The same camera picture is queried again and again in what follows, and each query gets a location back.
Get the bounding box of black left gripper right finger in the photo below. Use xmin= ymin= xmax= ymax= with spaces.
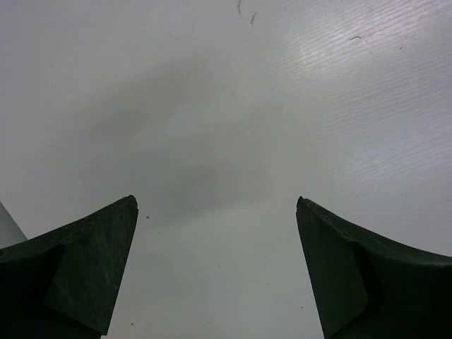
xmin=296 ymin=197 xmax=451 ymax=338

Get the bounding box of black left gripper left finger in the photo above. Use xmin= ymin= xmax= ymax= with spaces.
xmin=1 ymin=195 xmax=138 ymax=338

